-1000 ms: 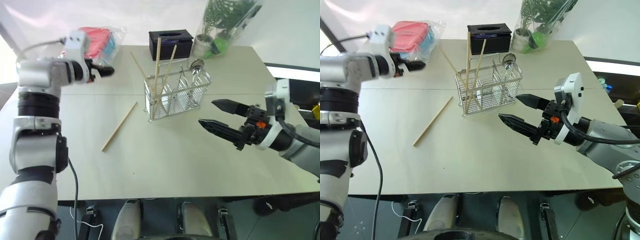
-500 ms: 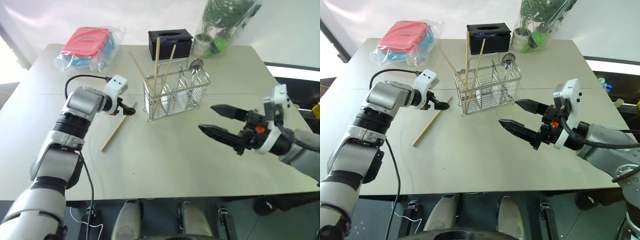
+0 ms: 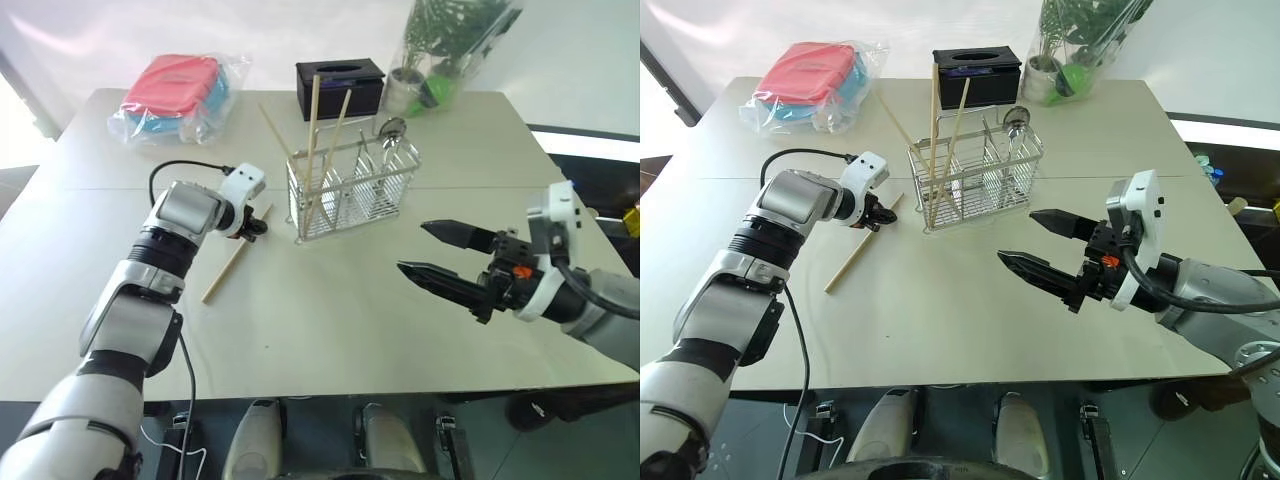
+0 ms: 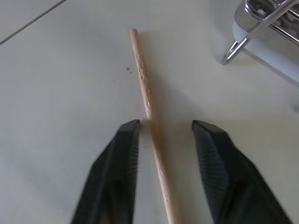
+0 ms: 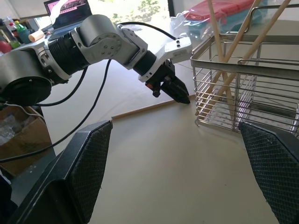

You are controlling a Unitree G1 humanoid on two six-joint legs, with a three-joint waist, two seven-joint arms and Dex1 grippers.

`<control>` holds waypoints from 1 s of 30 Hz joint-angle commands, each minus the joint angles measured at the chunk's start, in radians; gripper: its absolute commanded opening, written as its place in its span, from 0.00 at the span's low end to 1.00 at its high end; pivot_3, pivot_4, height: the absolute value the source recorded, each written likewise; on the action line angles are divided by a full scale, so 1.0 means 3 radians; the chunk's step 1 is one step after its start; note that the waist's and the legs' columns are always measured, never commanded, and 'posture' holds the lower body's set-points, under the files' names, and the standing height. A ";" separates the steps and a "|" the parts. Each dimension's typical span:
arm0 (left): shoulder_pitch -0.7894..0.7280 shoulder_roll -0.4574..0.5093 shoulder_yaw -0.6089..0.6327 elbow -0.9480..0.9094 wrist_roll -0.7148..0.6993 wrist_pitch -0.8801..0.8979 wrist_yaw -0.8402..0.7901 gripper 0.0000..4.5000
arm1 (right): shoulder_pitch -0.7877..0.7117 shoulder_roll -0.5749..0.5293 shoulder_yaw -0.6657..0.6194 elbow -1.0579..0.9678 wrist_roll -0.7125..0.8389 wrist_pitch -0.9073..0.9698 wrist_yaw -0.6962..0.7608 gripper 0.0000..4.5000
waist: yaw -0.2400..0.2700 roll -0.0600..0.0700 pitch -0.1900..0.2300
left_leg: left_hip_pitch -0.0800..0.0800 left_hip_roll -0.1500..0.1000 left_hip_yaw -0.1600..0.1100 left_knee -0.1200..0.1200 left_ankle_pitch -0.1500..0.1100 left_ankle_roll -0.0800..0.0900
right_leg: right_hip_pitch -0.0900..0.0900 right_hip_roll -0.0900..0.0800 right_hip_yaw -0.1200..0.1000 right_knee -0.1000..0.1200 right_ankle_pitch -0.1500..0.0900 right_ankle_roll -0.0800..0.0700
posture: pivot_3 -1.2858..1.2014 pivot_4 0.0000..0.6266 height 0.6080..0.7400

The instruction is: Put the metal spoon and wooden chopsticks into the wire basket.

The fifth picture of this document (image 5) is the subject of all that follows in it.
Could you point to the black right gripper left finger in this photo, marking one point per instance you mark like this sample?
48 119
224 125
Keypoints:
84 168

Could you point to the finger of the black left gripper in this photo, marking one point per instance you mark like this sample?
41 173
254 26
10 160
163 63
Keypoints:
181 87
175 94

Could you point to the open laptop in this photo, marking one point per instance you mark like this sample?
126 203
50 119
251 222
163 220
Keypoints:
70 14

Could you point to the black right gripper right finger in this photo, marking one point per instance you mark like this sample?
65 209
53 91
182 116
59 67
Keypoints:
275 168

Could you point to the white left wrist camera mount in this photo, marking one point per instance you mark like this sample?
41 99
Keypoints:
177 47

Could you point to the wooden chopstick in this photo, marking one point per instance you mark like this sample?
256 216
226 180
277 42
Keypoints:
242 29
266 29
140 110
216 30

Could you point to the red ball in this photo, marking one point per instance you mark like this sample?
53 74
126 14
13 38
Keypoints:
4 46

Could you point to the brown cardboard box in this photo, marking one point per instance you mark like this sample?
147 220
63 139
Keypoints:
23 147

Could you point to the green plastic bottle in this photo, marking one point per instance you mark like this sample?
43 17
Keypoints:
22 32

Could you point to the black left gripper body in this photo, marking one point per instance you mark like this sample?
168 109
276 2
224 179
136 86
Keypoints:
167 70

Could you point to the clear plastic bag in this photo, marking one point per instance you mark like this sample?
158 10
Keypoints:
184 25

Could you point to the beige paper roll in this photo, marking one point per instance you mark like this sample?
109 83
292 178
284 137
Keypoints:
36 36

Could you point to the blue plastic box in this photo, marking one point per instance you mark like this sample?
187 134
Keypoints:
233 21

